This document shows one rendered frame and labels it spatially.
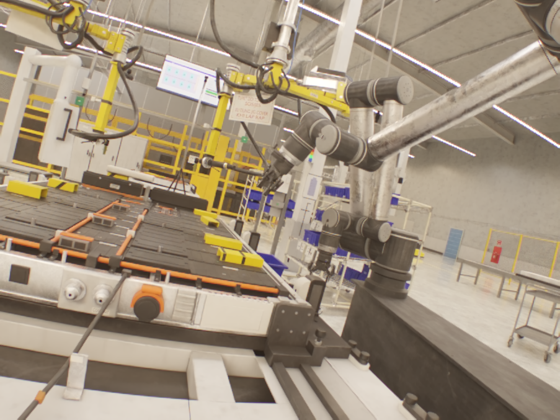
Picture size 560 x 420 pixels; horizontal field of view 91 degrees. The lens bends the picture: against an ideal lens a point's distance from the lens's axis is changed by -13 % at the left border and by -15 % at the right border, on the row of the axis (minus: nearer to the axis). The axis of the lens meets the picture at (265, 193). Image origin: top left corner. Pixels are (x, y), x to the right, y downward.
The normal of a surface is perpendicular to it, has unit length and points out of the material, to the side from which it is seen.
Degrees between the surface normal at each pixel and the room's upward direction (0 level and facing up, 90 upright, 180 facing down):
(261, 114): 90
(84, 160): 90
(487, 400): 90
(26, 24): 90
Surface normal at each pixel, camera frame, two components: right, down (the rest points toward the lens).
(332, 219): -0.78, -0.20
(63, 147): 0.65, 0.17
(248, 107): -0.18, -0.04
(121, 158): 0.29, 0.07
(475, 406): -0.96, -0.25
